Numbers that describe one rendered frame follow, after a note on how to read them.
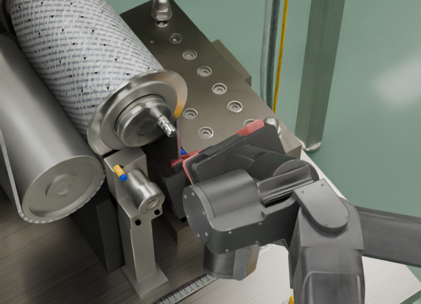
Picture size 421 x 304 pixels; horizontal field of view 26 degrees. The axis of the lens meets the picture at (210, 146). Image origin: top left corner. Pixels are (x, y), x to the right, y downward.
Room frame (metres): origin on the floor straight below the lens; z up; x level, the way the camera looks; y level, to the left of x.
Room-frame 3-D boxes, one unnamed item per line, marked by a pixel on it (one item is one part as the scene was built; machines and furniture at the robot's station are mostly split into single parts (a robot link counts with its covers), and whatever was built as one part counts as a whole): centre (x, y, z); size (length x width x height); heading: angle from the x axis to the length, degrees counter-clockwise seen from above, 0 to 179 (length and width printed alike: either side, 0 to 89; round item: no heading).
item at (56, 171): (0.77, 0.26, 1.17); 0.26 x 0.12 x 0.12; 33
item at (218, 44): (1.03, -0.04, 0.96); 0.10 x 0.03 x 0.11; 33
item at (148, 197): (0.64, 0.08, 1.18); 0.04 x 0.02 x 0.04; 123
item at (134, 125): (0.71, 0.09, 1.25); 0.07 x 0.02 x 0.07; 123
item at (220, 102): (0.96, 0.03, 1.00); 0.40 x 0.16 x 0.06; 33
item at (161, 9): (1.12, 0.08, 1.05); 0.04 x 0.04 x 0.04
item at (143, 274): (0.67, 0.10, 1.05); 0.06 x 0.05 x 0.31; 33
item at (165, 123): (0.71, 0.06, 1.25); 0.03 x 0.01 x 0.01; 33
